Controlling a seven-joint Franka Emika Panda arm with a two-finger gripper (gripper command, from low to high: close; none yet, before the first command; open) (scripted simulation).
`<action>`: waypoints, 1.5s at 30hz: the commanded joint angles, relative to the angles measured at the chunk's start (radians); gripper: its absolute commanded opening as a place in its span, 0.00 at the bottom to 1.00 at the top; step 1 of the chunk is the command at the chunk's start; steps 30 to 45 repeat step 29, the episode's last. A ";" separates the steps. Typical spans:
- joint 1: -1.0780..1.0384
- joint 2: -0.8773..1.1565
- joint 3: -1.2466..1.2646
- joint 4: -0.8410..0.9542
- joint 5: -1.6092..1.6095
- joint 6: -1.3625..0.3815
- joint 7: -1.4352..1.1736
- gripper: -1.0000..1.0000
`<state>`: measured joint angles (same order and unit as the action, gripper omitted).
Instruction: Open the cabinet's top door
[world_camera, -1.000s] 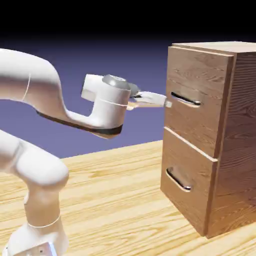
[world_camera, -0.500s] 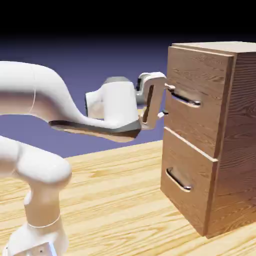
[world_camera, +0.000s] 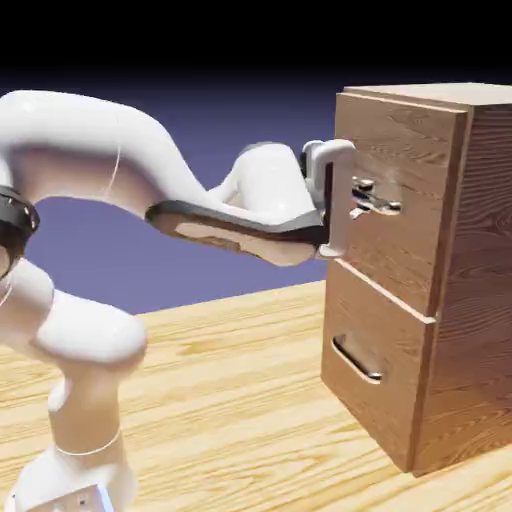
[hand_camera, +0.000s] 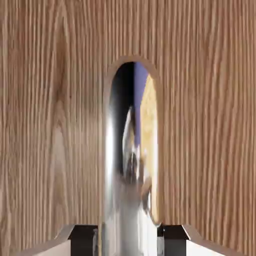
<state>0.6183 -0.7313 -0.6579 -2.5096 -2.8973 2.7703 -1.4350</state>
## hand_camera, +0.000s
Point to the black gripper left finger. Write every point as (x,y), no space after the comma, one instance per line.
(82,242)

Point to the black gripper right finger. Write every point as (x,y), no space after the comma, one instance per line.
(174,242)

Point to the light wood cabinet door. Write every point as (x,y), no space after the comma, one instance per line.
(50,120)

